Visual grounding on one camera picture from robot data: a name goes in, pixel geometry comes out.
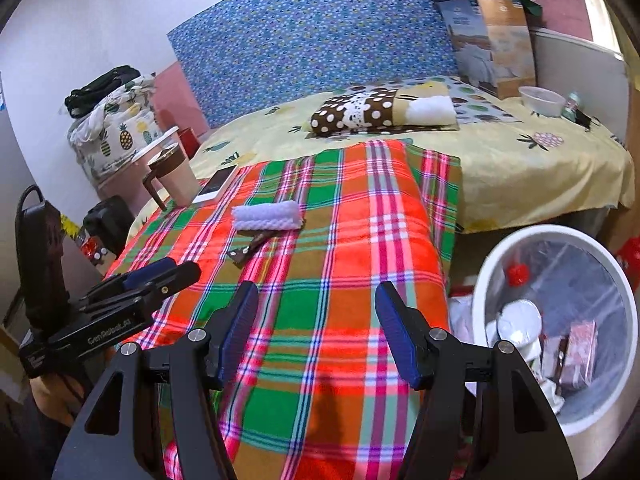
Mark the small green bottle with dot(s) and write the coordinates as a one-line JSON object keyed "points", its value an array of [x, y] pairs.
{"points": [[571, 107]]}

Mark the yellow pineapple bed sheet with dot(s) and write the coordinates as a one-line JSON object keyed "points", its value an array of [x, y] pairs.
{"points": [[517, 168]]}

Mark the white yogurt bottle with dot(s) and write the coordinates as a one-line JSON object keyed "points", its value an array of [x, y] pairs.
{"points": [[520, 323]]}

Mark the pineapple print fabric bundle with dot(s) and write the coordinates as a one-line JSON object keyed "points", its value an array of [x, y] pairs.
{"points": [[120, 125]]}

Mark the black floor object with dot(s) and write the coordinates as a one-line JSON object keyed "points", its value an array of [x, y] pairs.
{"points": [[110, 221]]}

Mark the clear bottle red cap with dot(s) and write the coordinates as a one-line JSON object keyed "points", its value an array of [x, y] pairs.
{"points": [[517, 274]]}

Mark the white smartphone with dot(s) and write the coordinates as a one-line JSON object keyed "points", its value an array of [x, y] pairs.
{"points": [[216, 185]]}

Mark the blue floral headboard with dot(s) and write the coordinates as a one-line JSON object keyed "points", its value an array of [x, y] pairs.
{"points": [[244, 55]]}

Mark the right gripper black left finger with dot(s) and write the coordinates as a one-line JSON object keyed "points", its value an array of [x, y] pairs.
{"points": [[117, 433]]}

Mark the black bag on bundle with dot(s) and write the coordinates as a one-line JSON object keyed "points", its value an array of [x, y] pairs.
{"points": [[82, 101]]}

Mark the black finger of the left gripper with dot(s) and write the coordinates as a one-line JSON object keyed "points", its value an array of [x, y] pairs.
{"points": [[145, 272], [145, 299]]}

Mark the red strawberry milk carton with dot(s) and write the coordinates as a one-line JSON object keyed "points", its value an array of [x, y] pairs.
{"points": [[569, 360]]}

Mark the white trash bin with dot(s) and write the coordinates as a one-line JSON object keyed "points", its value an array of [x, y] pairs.
{"points": [[573, 278]]}

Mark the white plastic bowl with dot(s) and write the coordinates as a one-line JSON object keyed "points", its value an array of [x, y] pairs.
{"points": [[542, 101]]}

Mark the beige mug brown handle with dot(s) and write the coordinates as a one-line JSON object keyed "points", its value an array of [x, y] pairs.
{"points": [[171, 167]]}

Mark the red toy items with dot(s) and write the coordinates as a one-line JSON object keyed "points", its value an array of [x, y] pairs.
{"points": [[93, 249]]}

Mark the brown polka dot pillow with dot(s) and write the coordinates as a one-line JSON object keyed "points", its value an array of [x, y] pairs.
{"points": [[384, 109]]}

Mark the plaid red green blanket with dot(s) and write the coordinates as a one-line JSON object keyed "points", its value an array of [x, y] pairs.
{"points": [[317, 394]]}

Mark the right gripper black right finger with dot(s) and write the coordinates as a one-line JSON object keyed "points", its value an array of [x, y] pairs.
{"points": [[515, 433]]}

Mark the dark snack wrapper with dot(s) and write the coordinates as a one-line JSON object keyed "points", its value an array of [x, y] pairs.
{"points": [[241, 255]]}

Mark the cardboard bedding box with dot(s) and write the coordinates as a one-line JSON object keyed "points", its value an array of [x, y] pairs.
{"points": [[491, 42]]}

